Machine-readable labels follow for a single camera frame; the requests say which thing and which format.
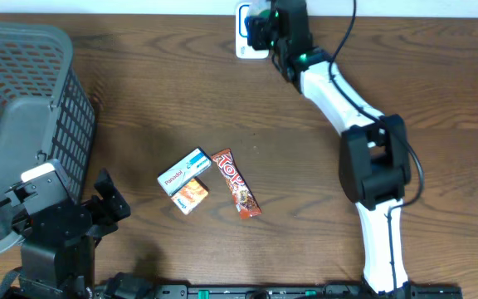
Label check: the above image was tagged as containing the green lid white jar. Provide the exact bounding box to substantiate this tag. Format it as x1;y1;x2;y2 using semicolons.
247;0;271;19

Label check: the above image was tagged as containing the grey plastic basket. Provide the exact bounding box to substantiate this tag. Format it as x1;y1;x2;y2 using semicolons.
0;22;96;253

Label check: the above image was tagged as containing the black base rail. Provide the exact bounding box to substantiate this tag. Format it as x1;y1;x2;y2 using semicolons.
92;272;463;299

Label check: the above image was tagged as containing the orange small box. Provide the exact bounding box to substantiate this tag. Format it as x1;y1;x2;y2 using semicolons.
171;178;209;215

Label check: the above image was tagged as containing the white blue Panadol box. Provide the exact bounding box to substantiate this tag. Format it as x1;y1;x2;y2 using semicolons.
157;148;212;196

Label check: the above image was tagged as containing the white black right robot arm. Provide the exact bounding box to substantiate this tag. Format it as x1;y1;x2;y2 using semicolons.
241;0;424;298

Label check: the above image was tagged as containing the orange Top chocolate bar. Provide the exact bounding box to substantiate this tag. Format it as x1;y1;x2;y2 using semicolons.
212;149;262;219

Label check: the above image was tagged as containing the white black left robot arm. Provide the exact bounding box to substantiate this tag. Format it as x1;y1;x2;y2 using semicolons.
0;169;131;298

